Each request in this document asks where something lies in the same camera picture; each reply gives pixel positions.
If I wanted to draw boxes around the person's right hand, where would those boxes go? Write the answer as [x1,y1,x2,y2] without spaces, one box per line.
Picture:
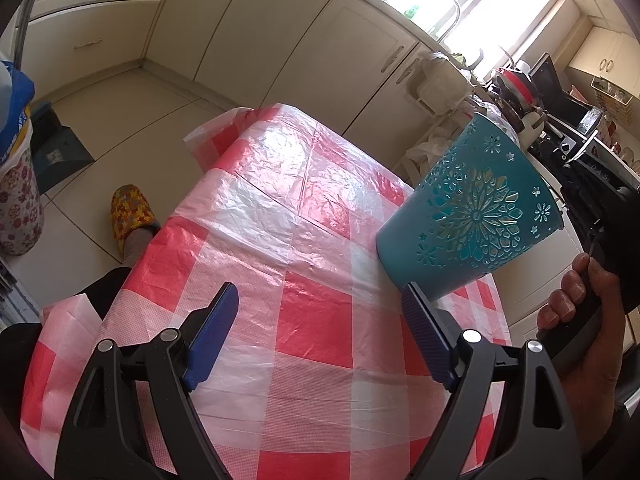
[536,251,633,441]

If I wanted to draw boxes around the stack of pans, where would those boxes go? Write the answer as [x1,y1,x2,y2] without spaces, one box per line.
[490,60,538,111]

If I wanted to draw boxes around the person's leg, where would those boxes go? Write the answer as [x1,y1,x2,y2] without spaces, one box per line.
[0,232,151,346]

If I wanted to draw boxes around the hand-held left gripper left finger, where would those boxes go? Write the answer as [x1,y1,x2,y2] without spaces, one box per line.
[54,281,241,480]

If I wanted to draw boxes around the yellow floral slipper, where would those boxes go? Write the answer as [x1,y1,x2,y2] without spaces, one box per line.
[110,184,162,256]

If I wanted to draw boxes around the cream wall cabinets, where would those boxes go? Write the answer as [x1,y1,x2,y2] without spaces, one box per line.
[565,25,640,86]

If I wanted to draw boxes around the cream base cabinets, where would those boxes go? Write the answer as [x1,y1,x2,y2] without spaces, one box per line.
[25,0,581,341]

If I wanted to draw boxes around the red checked plastic tablecloth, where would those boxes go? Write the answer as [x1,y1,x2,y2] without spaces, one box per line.
[20,102,511,480]

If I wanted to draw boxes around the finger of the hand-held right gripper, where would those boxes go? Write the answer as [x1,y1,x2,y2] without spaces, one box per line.
[527,132,571,176]

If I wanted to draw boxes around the white hanging plastic bag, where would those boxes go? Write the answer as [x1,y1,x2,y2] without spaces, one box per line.
[410,51,476,116]

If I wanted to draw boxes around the blue white plastic bag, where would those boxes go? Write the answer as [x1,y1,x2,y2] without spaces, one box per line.
[0,60,37,171]

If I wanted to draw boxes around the white rolling cart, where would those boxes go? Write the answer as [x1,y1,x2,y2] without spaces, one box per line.
[400,105,481,186]

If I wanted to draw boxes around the chrome faucet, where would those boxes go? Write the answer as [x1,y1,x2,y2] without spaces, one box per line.
[432,0,462,43]

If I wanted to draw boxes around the white wire basket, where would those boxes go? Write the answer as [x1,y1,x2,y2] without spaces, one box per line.
[590,76,636,108]

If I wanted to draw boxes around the black microwave oven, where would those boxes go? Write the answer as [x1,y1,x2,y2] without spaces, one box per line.
[530,54,603,136]

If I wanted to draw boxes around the floral fabric bag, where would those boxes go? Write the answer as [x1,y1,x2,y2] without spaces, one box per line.
[0,157,46,257]

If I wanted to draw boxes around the kitchen window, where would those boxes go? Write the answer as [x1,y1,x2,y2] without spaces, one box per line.
[355,0,571,68]

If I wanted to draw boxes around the dark blue dustpan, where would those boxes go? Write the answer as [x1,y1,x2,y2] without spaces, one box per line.
[30,102,95,196]

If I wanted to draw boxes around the crumpled white plastic bags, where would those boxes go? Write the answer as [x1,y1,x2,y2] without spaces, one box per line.
[404,122,463,181]

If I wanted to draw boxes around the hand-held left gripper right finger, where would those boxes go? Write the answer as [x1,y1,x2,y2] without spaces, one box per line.
[401,281,585,480]

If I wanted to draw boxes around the teal perforated utensil holder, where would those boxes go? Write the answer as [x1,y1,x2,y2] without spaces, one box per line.
[375,112,568,303]

